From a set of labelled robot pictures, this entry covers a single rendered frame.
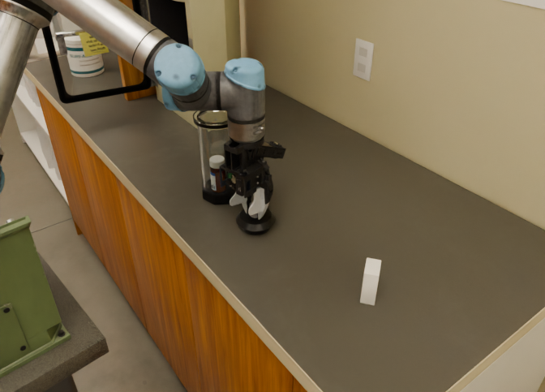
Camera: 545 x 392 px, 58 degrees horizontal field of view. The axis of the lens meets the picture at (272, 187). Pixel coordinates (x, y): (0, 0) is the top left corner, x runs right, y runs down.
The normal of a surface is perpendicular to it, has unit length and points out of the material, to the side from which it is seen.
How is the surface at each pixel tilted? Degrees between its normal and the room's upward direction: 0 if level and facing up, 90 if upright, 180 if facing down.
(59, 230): 0
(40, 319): 90
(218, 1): 90
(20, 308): 90
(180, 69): 55
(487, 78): 90
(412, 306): 0
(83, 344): 0
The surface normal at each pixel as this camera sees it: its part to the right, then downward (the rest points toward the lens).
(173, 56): 0.01, -0.03
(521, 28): -0.80, 0.33
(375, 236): 0.00, -0.83
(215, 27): 0.59, 0.44
